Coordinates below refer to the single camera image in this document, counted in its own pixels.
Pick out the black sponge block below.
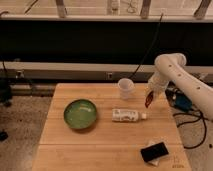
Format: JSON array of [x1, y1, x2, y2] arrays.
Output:
[[140, 141, 169, 166]]

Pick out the black floor cable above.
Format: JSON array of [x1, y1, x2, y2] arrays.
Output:
[[165, 88, 208, 150]]

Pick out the white plastic bottle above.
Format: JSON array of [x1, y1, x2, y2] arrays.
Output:
[[112, 109, 147, 122]]

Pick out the green bowl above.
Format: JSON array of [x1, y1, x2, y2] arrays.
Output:
[[64, 99, 97, 130]]

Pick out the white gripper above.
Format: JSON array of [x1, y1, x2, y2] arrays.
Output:
[[147, 73, 169, 97]]

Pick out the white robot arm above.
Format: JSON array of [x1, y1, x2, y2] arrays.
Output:
[[146, 53, 213, 120]]

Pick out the red chili pepper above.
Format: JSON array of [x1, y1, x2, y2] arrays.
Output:
[[145, 91, 154, 108]]

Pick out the black chair base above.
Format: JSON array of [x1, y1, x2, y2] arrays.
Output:
[[0, 79, 12, 141]]

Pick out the blue object on floor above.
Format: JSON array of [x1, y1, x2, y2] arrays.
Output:
[[174, 94, 192, 111]]

